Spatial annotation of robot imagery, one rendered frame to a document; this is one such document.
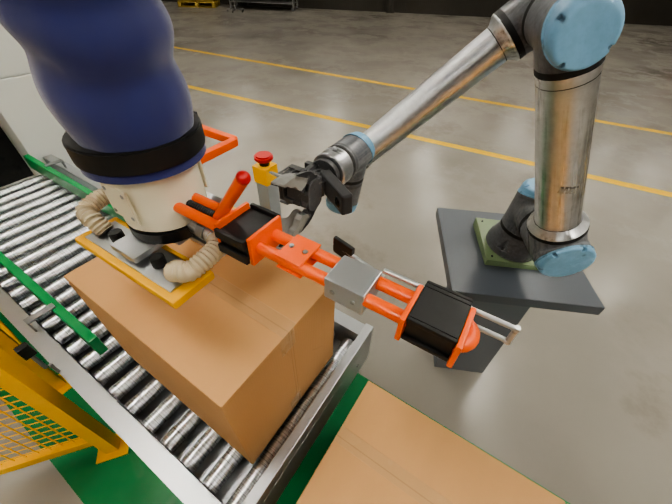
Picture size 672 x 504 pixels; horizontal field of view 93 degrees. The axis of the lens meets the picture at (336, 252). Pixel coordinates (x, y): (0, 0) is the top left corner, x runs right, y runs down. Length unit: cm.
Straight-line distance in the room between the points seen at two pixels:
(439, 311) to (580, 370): 180
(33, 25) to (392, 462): 114
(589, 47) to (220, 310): 90
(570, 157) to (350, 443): 94
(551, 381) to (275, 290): 162
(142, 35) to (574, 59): 70
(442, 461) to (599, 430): 111
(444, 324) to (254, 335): 46
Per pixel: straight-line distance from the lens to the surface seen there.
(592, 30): 79
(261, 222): 59
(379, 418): 112
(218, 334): 80
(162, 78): 63
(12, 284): 192
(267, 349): 75
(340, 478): 107
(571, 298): 136
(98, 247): 87
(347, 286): 47
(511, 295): 125
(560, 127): 87
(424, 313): 45
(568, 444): 198
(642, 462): 214
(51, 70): 63
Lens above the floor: 159
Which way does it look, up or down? 43 degrees down
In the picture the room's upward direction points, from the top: 2 degrees clockwise
